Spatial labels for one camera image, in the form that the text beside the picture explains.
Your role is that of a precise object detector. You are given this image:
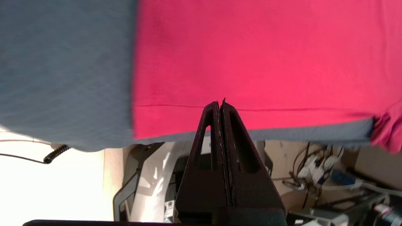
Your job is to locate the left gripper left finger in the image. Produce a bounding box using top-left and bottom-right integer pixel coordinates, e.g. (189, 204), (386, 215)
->
(174, 101), (231, 224)

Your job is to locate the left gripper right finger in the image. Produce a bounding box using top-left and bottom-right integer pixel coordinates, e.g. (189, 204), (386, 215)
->
(221, 98), (285, 209)

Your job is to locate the red printed t-shirt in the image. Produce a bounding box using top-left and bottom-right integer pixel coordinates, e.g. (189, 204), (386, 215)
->
(131, 0), (402, 154)

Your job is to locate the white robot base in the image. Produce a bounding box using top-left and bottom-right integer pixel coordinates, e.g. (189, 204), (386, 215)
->
(113, 141), (201, 223)

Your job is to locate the tangled robot cable bundle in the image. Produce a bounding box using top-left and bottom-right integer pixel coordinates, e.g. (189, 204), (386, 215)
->
(281, 141), (402, 226)

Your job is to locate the coiled black cable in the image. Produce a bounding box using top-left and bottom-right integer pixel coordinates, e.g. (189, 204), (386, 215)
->
(0, 144), (70, 164)

